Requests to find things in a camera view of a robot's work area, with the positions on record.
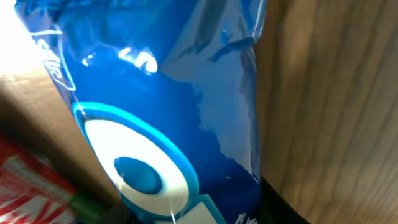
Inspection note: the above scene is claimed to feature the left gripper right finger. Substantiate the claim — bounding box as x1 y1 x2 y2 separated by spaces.
259 177 310 224

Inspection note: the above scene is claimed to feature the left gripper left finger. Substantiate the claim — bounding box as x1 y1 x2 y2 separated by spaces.
101 201 142 224

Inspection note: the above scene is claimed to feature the red green Milo KitKat bar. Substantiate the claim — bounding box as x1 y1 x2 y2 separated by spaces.
1 135 106 224

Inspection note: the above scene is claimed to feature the blue Oreo cookie pack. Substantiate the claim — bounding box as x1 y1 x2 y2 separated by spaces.
14 0 267 224

